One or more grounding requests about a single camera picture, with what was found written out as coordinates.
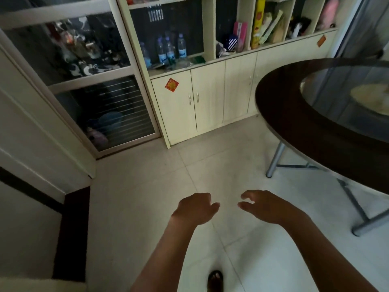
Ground person's right hand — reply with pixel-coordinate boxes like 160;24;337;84
238;190;305;226

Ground glass sliding door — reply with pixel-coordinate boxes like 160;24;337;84
0;0;162;159

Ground green and white packet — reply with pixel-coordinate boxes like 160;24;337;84
260;10;285;45

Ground pink box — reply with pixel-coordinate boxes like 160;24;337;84
233;21;248;52

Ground person's right forearm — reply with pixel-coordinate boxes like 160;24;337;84
286;209;379;292

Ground round dark wooden table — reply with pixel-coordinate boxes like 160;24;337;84
255;58;389;195

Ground round glass turntable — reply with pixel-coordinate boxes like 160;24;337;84
299;68;389;140

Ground person's left hand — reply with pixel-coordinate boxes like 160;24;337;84
171;192;221;232

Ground person's sandalled foot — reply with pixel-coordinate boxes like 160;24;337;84
207;270;224;292

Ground cream wooden shelf cabinet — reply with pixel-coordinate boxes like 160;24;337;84
117;0;340;149

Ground cream cloth on turntable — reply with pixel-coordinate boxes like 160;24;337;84
349;83;389;116

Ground pink plush toy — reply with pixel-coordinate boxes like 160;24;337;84
317;0;340;29

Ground red square sticker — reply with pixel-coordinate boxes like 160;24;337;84
164;78;180;93

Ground pink soft item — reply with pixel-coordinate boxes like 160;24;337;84
86;127;109;150

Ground blue label water bottle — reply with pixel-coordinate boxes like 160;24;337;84
157;38;168;66
166;36;176;64
177;33;187;58
139;42;152;69

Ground blue plastic basin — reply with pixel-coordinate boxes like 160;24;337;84
98;111;124;135

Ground tall yellow box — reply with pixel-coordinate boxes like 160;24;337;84
250;0;266;50

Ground grey metal table legs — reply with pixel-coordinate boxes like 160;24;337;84
266;141;389;237

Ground person's left forearm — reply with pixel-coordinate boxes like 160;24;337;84
130;215;213;292

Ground white door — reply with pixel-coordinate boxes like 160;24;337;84
0;47;97;180

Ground black furry item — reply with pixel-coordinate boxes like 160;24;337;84
287;16;312;39

